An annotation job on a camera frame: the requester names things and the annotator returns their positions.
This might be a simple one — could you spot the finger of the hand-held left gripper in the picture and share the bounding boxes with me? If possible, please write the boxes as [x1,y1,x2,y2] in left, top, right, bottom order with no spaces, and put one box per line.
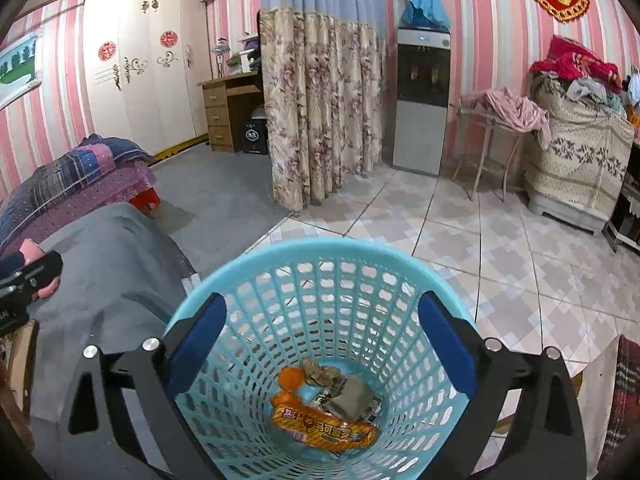
[0,252,27,276]
[0,250,64,307]

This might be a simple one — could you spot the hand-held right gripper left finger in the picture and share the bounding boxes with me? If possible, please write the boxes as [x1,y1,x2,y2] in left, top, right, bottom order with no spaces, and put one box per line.
[67,292,228,480]

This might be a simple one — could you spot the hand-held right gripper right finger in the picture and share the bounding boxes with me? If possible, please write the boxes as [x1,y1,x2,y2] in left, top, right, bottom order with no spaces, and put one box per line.
[417,291,588,480]

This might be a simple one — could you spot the torn brown paper piece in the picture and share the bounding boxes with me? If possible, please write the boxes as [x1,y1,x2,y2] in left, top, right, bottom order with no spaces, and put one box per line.
[327,376,375,420]

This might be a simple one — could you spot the grey blue snack packet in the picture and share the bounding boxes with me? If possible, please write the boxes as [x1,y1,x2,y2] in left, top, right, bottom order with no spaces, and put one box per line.
[305,392,383,423]

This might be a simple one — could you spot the orange sausage packet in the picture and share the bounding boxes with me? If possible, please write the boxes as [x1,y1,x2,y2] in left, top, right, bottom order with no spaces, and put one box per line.
[271,402,379,450]

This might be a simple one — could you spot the teal plastic basket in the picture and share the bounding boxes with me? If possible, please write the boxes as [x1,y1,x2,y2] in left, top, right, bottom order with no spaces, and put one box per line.
[162,237,478,480]

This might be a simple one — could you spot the cardboard box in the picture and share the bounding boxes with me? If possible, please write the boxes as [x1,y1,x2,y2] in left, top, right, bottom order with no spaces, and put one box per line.
[7,320,40,416]

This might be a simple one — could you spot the striped patchwork quilt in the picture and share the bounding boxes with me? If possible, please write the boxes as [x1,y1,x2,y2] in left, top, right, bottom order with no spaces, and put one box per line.
[0,132,156,241]

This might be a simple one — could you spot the red plastic stool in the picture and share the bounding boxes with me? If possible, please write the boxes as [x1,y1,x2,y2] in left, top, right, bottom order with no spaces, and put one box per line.
[129,187,162,217]

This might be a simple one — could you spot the metal rack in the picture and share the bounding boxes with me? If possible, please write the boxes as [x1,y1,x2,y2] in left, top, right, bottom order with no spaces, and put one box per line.
[450,102,531,201]

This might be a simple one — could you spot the red plaid cloth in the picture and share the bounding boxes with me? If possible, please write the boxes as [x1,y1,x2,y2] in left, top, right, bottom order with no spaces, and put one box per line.
[607,335,640,466]

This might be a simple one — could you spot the framed wedding photo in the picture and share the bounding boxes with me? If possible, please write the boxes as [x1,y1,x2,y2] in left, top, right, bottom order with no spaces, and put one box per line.
[0,30,43,111]

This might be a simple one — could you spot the white wardrobe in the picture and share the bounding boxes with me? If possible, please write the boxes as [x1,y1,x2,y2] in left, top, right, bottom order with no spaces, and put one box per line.
[82,0,211,158]

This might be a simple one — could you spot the water dispenser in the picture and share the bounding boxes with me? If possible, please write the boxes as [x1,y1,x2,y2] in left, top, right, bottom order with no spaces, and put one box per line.
[391,28,452,177]

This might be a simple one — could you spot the black box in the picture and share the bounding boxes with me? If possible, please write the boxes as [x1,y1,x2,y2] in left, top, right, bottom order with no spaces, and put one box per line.
[243,117,270,155]

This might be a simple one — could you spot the cloth covered washing machine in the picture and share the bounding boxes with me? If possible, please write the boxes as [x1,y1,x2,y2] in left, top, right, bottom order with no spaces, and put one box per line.
[524,72,636,236]

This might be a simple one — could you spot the wooden desk with drawers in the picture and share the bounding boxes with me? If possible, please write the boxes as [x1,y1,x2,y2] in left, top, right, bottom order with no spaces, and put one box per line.
[197,71,266,153]

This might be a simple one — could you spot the pink clothes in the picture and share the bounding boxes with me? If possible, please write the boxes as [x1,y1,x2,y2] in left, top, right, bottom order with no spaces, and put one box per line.
[460,87,552,148]

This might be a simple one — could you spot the blue floral curtain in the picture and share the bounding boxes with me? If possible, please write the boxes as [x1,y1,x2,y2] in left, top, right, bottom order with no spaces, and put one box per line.
[257,0,388,211]

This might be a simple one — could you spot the desk lamp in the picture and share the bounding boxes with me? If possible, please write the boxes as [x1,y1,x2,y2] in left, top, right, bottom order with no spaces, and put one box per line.
[212,37,231,81]

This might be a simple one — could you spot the white box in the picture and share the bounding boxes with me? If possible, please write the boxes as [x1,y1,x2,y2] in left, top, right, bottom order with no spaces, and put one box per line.
[235,35,261,73]

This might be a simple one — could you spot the red blanket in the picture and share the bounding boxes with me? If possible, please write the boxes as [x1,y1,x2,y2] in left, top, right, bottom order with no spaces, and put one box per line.
[530,35,623,93]

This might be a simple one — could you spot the blue cloth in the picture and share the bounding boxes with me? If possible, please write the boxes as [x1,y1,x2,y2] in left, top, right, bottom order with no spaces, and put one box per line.
[400,0,451,32]

